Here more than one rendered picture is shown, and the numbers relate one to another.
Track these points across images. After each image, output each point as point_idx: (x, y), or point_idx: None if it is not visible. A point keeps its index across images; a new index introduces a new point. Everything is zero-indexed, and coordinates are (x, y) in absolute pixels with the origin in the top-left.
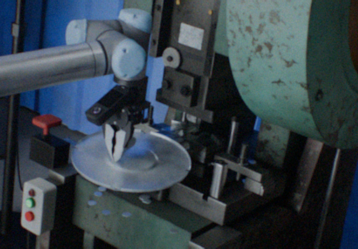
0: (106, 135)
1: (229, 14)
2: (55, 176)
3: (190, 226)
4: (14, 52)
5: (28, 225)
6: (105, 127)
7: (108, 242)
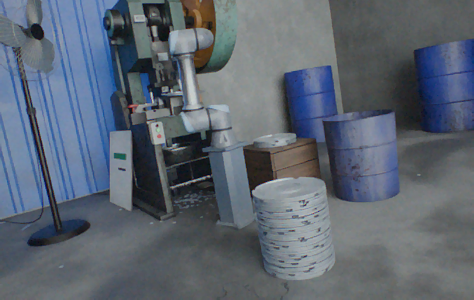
0: (180, 84)
1: (216, 20)
2: (151, 122)
3: None
4: (35, 123)
5: (159, 141)
6: (178, 81)
7: (178, 136)
